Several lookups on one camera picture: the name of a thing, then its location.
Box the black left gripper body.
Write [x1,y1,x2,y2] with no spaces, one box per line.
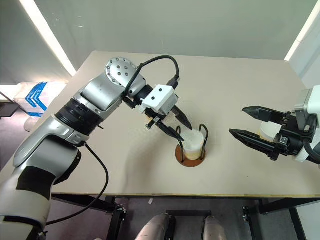
[144,106,177,131]

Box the white box with blue print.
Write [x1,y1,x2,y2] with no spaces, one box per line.
[13,80,69,118]

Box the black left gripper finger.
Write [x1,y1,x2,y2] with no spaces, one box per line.
[157,120,186,143]
[172,105,194,131]

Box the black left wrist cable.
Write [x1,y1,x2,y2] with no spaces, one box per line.
[124,55,181,96]

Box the grey rounded shape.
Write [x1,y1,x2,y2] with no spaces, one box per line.
[202,215,226,240]
[138,212,176,240]

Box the black floor stand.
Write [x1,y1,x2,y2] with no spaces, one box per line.
[0,90,20,119]

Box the black table frame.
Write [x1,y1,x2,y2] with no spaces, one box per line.
[51,193,320,240]

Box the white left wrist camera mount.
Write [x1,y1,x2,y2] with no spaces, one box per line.
[139,84,180,117]

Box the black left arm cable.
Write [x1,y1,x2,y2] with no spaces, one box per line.
[46,141,110,226]

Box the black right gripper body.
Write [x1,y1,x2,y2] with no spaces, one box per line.
[269,111,314,161]

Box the translucent plastic cup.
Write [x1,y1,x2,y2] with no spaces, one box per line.
[179,129,205,161]

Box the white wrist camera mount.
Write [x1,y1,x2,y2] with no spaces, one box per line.
[294,84,320,165]
[139,84,180,117]

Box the wire cup holder brown base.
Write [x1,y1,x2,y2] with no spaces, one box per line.
[174,124,210,168]

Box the white paper cup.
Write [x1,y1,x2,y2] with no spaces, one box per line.
[259,121,283,141]

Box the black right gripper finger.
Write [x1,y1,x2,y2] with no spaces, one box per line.
[228,128,280,159]
[241,105,288,124]

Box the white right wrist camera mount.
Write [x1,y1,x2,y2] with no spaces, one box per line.
[294,84,320,165]

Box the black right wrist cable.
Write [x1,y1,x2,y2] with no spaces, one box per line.
[302,116,320,166]

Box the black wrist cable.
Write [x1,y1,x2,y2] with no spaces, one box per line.
[124,55,181,96]
[302,116,320,166]

